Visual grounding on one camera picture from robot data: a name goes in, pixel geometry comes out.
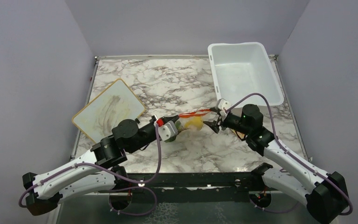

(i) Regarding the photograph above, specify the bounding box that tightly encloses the green leafy vegetable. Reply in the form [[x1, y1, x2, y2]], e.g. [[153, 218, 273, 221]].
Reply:
[[165, 121, 184, 143]]

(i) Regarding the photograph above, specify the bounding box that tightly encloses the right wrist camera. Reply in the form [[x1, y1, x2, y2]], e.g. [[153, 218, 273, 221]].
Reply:
[[215, 98, 232, 119]]

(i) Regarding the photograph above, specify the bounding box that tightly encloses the clear orange zip top bag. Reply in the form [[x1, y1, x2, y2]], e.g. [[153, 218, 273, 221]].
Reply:
[[172, 109, 211, 141]]

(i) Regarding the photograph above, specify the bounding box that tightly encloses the yellow lemon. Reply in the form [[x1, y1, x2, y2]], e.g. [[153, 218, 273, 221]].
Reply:
[[183, 117, 204, 131]]

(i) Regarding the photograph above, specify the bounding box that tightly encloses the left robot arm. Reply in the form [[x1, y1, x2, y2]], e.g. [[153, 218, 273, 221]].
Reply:
[[18, 115, 179, 216]]

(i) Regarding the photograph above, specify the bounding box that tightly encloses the white yellow-edged cutting board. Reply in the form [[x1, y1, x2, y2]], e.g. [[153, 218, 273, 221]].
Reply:
[[72, 78, 146, 142]]

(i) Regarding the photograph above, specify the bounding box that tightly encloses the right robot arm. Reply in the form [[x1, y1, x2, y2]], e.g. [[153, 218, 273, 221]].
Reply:
[[205, 100, 352, 224]]

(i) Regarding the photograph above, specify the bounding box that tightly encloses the white plastic bin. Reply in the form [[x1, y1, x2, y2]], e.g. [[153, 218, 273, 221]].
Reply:
[[207, 42, 284, 107]]

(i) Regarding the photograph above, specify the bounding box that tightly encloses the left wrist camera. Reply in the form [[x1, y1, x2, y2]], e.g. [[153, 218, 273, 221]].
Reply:
[[158, 121, 178, 142]]

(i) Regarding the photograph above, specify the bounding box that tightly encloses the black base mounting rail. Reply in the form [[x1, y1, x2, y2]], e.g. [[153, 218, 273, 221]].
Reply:
[[106, 172, 272, 203]]

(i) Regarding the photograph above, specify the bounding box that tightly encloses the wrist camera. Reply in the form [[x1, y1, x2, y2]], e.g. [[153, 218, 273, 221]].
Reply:
[[215, 98, 232, 119], [158, 121, 178, 142]]

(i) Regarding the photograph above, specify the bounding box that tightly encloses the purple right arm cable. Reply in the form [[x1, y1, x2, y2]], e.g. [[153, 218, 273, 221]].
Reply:
[[225, 92, 353, 217]]

